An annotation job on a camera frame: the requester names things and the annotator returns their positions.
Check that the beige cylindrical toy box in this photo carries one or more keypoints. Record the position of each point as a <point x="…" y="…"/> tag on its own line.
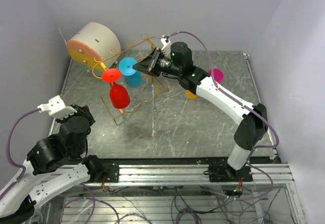
<point x="94" y="45"/>

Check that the gold wire wine glass rack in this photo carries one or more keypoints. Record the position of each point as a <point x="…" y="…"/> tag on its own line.
<point x="157" y="86"/>

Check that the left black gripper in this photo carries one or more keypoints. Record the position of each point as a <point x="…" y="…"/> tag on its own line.
<point x="82" y="110"/>

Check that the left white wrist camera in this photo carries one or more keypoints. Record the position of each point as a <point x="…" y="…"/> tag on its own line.
<point x="57" y="108"/>

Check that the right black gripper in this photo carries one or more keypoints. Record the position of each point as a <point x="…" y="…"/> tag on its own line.
<point x="149" y="65"/>

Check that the yellow plastic wine glass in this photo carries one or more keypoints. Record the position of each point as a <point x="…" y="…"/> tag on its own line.
<point x="190" y="95"/>

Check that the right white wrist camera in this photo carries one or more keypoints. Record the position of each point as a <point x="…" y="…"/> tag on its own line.
<point x="166" y="45"/>

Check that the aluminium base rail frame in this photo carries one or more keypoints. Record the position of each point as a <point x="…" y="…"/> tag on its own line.
<point x="191" y="192"/>

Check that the magenta plastic wine glass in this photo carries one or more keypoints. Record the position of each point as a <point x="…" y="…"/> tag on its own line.
<point x="217" y="74"/>

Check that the blue plastic wine glass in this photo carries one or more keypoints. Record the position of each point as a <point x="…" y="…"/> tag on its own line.
<point x="132" y="77"/>

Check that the red plastic wine glass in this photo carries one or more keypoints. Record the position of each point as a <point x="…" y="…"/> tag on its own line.
<point x="118" y="94"/>

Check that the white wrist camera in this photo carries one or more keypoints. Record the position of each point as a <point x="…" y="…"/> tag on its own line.
<point x="166" y="45"/>
<point x="57" y="108"/>

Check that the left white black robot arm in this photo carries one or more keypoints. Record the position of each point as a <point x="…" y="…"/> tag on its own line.
<point x="53" y="166"/>

